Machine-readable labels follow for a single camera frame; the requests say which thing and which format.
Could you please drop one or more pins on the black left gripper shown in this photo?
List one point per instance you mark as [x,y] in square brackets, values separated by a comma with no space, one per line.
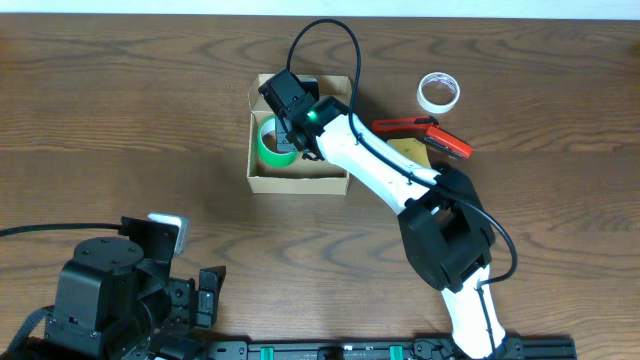
[204,301]

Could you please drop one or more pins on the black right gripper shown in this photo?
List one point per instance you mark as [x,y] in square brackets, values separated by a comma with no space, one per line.
[285,138]

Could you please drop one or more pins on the green tape roll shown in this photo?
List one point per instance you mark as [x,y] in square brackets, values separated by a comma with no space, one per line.
[268,156]

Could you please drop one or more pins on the white tape roll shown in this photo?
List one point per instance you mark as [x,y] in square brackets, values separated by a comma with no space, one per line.
[438,92]

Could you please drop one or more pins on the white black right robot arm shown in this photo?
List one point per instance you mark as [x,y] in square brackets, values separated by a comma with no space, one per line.
[446,233]

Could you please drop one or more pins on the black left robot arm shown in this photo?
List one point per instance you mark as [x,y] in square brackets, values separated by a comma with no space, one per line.
[116,299]

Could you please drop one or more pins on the brown cardboard box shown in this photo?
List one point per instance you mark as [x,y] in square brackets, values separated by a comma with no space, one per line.
[302,176]

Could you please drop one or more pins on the red box cutter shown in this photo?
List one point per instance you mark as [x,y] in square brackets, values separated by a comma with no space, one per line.
[420,123]

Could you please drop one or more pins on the yellow white sticky note pad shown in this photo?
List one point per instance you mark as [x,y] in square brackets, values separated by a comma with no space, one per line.
[412,149]

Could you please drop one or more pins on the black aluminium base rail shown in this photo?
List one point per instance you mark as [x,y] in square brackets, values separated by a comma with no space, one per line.
[513,348]

